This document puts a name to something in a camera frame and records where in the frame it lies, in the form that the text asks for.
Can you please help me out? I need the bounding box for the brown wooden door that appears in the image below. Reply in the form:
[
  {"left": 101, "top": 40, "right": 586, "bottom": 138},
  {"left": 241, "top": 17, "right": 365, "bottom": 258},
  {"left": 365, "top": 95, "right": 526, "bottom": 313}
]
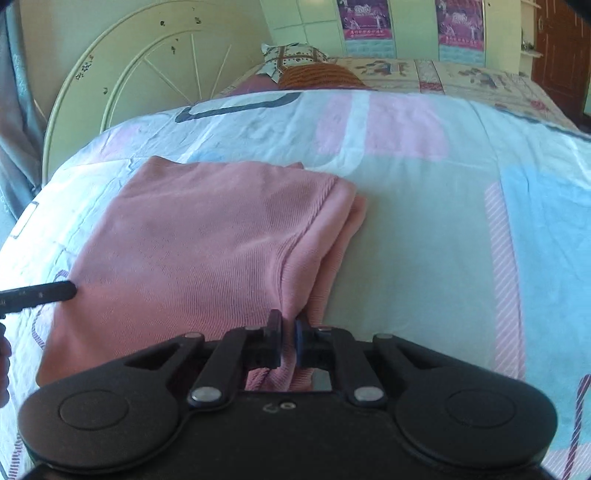
[{"left": 531, "top": 0, "right": 591, "bottom": 131}]

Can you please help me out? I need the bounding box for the pink wall poster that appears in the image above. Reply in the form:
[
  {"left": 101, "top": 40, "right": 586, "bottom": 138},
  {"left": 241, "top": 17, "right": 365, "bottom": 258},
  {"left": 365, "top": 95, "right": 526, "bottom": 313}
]
[
  {"left": 435, "top": 0, "right": 487, "bottom": 66},
  {"left": 337, "top": 0, "right": 398, "bottom": 59}
]

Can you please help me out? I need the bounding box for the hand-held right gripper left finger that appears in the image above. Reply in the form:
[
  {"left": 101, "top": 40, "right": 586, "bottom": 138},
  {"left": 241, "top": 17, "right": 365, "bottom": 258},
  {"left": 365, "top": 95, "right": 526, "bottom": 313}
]
[{"left": 124, "top": 309, "right": 284, "bottom": 409}]

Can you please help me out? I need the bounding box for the pink knit sweater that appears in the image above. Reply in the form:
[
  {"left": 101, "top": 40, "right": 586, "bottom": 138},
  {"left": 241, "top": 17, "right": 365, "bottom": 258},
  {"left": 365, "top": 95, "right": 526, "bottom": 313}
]
[{"left": 36, "top": 155, "right": 369, "bottom": 394}]

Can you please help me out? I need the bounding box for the cream printed quilt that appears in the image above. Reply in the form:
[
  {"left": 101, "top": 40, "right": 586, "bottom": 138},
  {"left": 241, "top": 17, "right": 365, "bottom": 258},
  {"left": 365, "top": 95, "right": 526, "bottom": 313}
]
[{"left": 323, "top": 56, "right": 579, "bottom": 131}]

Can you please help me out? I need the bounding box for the cream corner shelf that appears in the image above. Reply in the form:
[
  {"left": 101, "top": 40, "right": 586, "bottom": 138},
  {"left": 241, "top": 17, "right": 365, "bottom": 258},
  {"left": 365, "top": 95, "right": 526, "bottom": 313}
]
[{"left": 519, "top": 0, "right": 546, "bottom": 60}]

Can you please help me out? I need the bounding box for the orange knit pillow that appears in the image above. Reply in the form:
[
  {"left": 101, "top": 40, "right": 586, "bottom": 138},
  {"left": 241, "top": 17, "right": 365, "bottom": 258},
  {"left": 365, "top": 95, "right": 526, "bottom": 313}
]
[{"left": 278, "top": 64, "right": 368, "bottom": 91}]

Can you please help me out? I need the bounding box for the grey curtain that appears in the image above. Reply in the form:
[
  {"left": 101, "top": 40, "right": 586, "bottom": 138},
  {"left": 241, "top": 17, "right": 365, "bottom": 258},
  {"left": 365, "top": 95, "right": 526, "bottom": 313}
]
[{"left": 0, "top": 0, "right": 48, "bottom": 241}]

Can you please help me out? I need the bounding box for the cream wardrobe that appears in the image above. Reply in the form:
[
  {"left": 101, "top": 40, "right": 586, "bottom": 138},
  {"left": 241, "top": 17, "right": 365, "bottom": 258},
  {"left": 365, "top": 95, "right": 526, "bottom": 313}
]
[{"left": 259, "top": 0, "right": 533, "bottom": 75}]

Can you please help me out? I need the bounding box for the cream arched headboard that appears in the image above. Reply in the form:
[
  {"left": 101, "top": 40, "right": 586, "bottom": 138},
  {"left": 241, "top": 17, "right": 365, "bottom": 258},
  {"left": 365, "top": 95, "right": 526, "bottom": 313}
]
[{"left": 41, "top": 0, "right": 274, "bottom": 186}]

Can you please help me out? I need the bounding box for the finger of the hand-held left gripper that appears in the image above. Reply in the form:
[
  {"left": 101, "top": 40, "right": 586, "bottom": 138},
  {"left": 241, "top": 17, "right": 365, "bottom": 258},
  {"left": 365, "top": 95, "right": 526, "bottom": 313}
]
[{"left": 0, "top": 281, "right": 77, "bottom": 315}]

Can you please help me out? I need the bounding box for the person's left hand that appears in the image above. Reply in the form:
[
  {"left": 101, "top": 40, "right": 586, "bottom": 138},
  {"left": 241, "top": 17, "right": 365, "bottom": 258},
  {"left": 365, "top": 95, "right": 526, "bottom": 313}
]
[{"left": 0, "top": 323, "right": 13, "bottom": 408}]

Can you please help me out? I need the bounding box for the maroon bed sheet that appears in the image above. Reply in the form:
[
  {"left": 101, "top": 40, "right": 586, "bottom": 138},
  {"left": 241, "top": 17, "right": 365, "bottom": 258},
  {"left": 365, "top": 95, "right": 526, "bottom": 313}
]
[{"left": 213, "top": 73, "right": 280, "bottom": 97}]

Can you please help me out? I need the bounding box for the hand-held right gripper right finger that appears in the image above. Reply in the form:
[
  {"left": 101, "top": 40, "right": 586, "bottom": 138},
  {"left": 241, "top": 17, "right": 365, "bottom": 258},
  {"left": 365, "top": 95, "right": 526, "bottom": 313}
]
[{"left": 294, "top": 316, "right": 456, "bottom": 408}]

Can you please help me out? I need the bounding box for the patterned pillow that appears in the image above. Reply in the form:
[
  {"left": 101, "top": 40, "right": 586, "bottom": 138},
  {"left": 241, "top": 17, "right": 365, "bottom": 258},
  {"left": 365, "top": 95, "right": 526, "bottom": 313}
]
[{"left": 261, "top": 42, "right": 331, "bottom": 85}]

